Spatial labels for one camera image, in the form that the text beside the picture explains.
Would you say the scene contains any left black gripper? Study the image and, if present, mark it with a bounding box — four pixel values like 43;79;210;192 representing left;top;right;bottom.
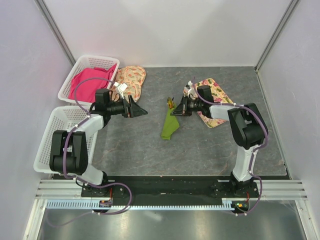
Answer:
106;95;148;119

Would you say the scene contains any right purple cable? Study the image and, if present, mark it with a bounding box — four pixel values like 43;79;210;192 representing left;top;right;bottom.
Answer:
192;76;270;218

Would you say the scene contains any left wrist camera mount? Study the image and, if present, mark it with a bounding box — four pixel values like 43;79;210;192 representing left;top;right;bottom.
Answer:
113;82;128;99

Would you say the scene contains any pink cloth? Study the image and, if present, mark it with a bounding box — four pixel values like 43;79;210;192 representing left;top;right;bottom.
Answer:
68;64;117;103

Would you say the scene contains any white slotted cable duct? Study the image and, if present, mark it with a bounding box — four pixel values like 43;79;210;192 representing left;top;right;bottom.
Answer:
46;199;244;211

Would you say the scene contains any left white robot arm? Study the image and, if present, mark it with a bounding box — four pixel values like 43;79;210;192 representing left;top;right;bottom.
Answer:
49;88;148;197

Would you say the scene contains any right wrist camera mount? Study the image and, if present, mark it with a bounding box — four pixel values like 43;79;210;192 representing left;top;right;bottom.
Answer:
183;81;196;98

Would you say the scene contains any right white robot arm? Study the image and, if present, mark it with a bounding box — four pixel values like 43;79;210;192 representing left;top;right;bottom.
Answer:
171;82;269;197

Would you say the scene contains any empty white plastic basket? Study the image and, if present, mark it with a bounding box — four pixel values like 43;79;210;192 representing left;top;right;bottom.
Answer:
33;105;104;175

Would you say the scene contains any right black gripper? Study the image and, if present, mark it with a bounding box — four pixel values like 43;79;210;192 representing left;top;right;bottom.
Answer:
170;95;203;117

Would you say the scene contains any floral fabric pouch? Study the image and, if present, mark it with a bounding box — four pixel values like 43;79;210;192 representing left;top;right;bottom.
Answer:
114;65;147;102

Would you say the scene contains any iridescent gold spoon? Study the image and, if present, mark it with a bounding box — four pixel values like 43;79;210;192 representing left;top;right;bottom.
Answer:
167;97;175;109

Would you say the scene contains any white basket with pink cloth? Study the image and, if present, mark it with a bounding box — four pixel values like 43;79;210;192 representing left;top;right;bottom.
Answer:
58;55;120;105

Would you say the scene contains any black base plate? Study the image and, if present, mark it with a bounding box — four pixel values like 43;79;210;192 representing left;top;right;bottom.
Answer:
81;176;259;207

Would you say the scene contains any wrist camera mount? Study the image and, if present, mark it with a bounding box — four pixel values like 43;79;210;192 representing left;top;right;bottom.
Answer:
113;82;128;99
183;81;196;98

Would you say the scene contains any floral rectangular tray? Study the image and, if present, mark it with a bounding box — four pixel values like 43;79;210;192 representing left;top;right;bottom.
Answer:
195;78;233;128

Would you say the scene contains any green paper napkin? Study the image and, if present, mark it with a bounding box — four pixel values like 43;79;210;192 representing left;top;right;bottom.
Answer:
161;105;180;140

